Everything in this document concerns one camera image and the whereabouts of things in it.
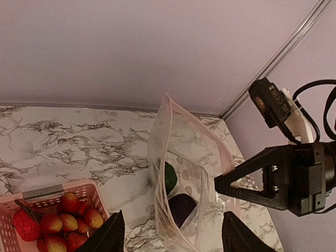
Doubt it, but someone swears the green avocado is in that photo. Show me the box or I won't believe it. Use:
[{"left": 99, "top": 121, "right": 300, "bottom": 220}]
[{"left": 165, "top": 162, "right": 177, "bottom": 194}]

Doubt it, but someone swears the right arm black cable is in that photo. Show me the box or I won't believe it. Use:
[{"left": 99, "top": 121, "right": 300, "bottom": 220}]
[{"left": 280, "top": 78, "right": 336, "bottom": 144}]

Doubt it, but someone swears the rear aluminium table rail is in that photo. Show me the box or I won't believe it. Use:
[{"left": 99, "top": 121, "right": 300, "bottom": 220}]
[{"left": 0, "top": 101, "right": 224, "bottom": 118}]

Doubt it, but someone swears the clear zip top bag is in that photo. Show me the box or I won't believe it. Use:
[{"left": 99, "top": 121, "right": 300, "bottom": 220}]
[{"left": 148, "top": 95, "right": 240, "bottom": 251}]

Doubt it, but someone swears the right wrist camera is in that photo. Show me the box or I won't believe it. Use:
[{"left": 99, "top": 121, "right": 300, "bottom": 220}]
[{"left": 248, "top": 77, "right": 320, "bottom": 144}]

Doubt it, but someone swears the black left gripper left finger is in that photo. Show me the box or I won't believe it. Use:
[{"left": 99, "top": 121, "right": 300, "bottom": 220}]
[{"left": 76, "top": 211, "right": 125, "bottom": 252}]

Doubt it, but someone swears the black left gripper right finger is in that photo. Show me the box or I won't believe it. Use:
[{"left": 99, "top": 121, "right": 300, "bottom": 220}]
[{"left": 222, "top": 211, "right": 275, "bottom": 252}]

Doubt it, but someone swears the purple eggplant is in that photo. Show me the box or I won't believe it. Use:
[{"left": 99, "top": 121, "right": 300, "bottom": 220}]
[{"left": 168, "top": 194, "right": 197, "bottom": 228}]

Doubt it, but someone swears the red lychee bunch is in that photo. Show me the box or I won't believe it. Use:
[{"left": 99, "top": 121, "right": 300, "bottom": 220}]
[{"left": 36, "top": 192, "right": 104, "bottom": 251}]

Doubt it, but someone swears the pink perforated plastic basket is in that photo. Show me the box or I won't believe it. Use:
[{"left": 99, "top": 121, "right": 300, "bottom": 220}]
[{"left": 1, "top": 180, "right": 110, "bottom": 251}]

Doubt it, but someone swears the right rear aluminium frame post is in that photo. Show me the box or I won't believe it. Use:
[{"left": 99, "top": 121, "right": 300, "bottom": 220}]
[{"left": 219, "top": 0, "right": 332, "bottom": 120}]

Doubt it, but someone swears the red bumpy fruit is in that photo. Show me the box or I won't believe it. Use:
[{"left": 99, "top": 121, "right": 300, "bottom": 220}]
[{"left": 13, "top": 208, "right": 43, "bottom": 242}]

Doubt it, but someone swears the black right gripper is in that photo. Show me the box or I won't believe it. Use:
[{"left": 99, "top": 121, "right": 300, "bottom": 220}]
[{"left": 214, "top": 141, "right": 335, "bottom": 217}]

